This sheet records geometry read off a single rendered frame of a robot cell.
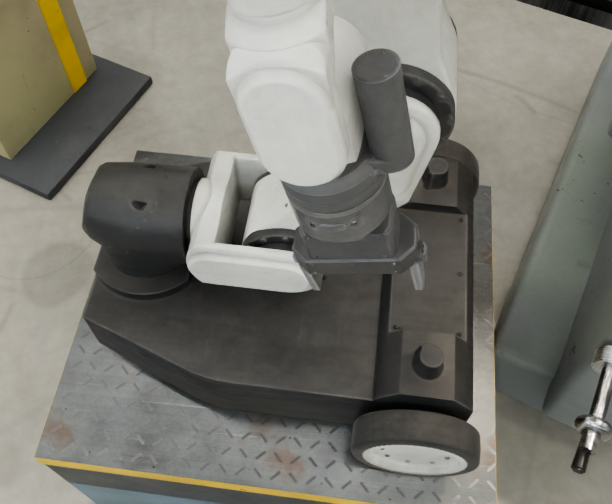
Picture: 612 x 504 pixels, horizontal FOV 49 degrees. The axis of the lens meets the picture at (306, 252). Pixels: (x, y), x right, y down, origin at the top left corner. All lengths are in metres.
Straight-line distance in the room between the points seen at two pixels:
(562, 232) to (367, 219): 1.21
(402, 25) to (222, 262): 0.46
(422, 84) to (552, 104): 1.60
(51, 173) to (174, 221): 1.09
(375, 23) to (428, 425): 0.58
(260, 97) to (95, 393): 0.93
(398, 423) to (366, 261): 0.44
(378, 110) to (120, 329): 0.74
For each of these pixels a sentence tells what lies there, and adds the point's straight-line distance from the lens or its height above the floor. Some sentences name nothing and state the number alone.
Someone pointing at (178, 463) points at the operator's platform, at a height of 0.40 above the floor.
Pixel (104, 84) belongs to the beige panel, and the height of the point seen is 0.03.
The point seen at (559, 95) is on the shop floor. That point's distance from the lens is 2.33.
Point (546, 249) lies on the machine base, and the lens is 1.70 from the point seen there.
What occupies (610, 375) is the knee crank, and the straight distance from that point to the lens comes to 1.20.
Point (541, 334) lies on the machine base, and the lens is 1.59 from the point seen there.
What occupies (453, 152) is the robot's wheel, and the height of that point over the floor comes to 0.59.
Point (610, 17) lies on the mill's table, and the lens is 1.16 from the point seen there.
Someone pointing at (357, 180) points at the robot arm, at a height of 1.15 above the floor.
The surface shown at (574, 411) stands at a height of 0.24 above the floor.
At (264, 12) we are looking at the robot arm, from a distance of 0.42.
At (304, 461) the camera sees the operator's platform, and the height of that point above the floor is 0.40.
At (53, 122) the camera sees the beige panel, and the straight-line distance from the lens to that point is 2.21.
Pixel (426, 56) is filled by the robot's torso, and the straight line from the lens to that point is 0.71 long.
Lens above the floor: 1.56
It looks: 59 degrees down
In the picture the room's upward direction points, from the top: straight up
